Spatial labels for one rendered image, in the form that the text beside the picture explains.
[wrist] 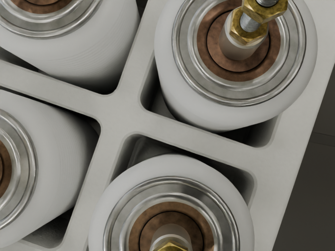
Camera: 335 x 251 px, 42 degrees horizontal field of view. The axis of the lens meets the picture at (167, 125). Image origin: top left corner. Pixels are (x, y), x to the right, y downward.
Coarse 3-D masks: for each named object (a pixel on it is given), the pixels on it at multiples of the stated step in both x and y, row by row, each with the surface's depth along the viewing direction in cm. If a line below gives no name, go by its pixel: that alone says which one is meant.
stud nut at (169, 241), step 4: (168, 240) 21; (164, 244) 21; (168, 244) 20; (172, 244) 20; (176, 244) 21; (180, 244) 21; (156, 248) 21; (160, 248) 20; (164, 248) 20; (168, 248) 20; (172, 248) 20; (176, 248) 20; (180, 248) 20; (184, 248) 21
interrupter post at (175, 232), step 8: (168, 224) 24; (160, 232) 23; (168, 232) 22; (176, 232) 22; (184, 232) 23; (152, 240) 23; (160, 240) 21; (176, 240) 21; (184, 240) 21; (152, 248) 21
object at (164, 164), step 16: (144, 160) 31; (160, 160) 25; (176, 160) 25; (192, 160) 25; (128, 176) 25; (144, 176) 25; (192, 176) 25; (208, 176) 25; (224, 176) 25; (112, 192) 25; (224, 192) 25; (96, 208) 25; (112, 208) 24; (240, 208) 25; (96, 224) 25; (240, 224) 24; (96, 240) 25; (240, 240) 24
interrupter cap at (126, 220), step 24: (144, 192) 24; (168, 192) 24; (192, 192) 24; (120, 216) 24; (144, 216) 24; (168, 216) 24; (192, 216) 24; (216, 216) 24; (120, 240) 24; (144, 240) 24; (192, 240) 24; (216, 240) 24
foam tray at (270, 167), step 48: (144, 0) 41; (0, 48) 34; (144, 48) 32; (48, 96) 32; (96, 96) 32; (144, 96) 35; (144, 144) 43; (192, 144) 32; (240, 144) 32; (288, 144) 32; (96, 192) 32; (240, 192) 36; (288, 192) 31; (48, 240) 34
